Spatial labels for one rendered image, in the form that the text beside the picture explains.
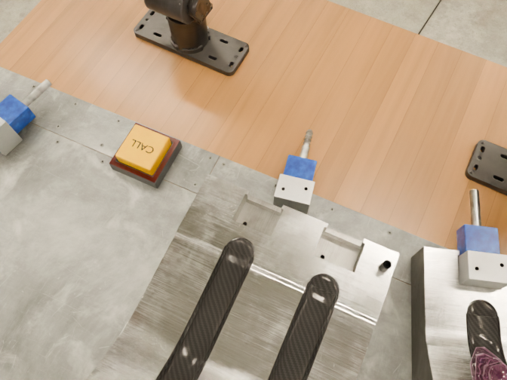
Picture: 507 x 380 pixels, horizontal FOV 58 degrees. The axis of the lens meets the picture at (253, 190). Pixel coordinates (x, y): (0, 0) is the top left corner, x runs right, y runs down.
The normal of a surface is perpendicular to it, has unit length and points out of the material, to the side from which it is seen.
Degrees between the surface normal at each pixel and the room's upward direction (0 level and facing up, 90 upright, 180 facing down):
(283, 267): 0
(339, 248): 0
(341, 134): 0
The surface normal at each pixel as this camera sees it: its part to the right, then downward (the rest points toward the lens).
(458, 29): -0.01, -0.40
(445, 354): 0.04, -0.73
